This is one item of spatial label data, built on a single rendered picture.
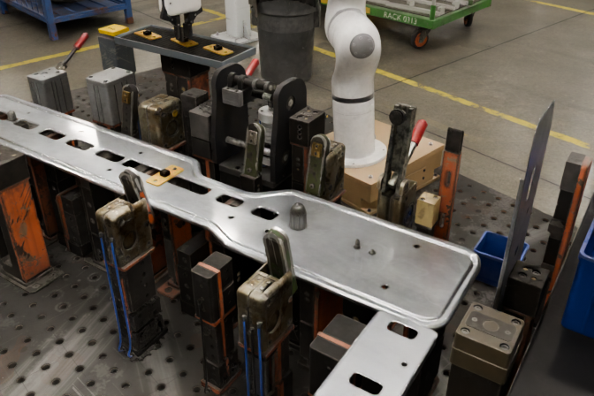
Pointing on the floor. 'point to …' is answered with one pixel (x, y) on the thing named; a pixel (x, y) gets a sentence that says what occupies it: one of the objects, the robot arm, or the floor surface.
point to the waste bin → (285, 22)
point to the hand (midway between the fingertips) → (183, 32)
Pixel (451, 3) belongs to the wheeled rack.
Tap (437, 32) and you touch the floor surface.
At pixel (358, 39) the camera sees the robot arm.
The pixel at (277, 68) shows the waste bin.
